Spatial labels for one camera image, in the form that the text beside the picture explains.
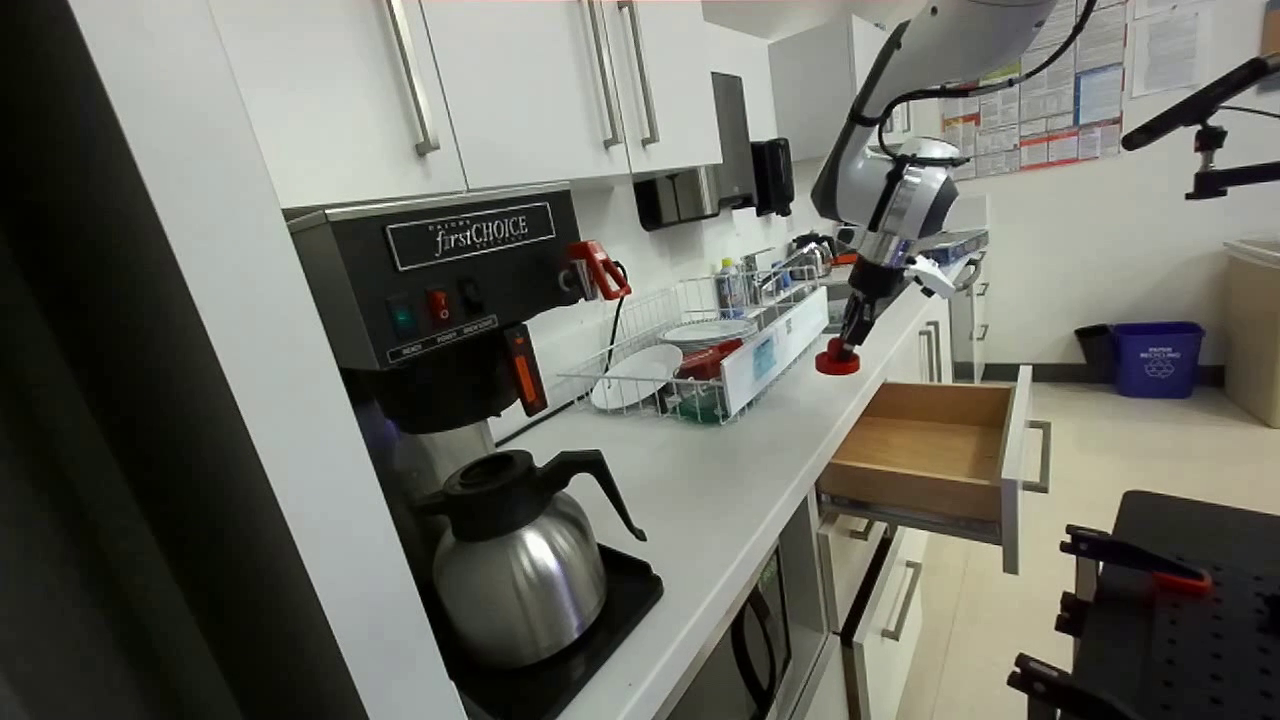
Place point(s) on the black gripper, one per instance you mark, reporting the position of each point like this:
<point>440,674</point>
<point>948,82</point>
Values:
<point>894,205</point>

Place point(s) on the red object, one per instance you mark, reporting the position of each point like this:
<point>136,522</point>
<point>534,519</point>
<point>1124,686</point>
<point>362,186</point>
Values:
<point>838,356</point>

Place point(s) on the white top drawer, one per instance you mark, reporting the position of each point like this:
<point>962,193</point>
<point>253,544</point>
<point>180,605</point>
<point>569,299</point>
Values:
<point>943,459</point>

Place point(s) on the steel drawer handle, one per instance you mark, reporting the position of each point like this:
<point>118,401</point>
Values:
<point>1041,477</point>
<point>894,628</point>

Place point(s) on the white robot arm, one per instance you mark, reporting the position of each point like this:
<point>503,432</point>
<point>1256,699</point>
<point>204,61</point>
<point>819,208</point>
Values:
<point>948,50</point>

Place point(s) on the black paper towel dispenser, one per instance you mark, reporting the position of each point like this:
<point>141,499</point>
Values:
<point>748,174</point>

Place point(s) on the white plate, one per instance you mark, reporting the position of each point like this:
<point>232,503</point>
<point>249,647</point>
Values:
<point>638,378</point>

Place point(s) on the white upper cabinet right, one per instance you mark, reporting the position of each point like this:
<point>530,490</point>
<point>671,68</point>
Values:
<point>671,86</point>

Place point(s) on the white cabinet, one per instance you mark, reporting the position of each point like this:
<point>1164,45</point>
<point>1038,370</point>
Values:
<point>347,99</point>
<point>671,86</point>
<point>530,88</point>

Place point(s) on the blue recycling bin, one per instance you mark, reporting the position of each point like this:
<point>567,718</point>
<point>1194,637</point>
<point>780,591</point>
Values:
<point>1158,361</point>

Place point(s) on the built-in microwave oven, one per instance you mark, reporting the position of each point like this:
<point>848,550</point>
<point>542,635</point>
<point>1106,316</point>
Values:
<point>771,647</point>

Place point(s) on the white upper cabinet middle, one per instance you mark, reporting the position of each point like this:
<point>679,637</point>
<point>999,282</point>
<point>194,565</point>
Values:
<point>530,88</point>

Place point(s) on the steel coffee carafe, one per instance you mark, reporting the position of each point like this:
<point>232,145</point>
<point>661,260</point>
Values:
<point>519,565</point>

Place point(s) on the black clamp table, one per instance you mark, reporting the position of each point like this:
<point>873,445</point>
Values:
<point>1173,617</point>

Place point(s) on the black coffee maker machine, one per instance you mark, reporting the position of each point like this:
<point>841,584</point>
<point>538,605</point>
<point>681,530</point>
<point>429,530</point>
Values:
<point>427,310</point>

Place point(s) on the white upper cabinet left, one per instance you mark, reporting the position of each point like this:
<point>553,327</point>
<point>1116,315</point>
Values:
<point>347,99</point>

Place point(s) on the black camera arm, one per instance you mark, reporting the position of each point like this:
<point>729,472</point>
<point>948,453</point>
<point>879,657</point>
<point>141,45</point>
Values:
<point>1209,181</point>

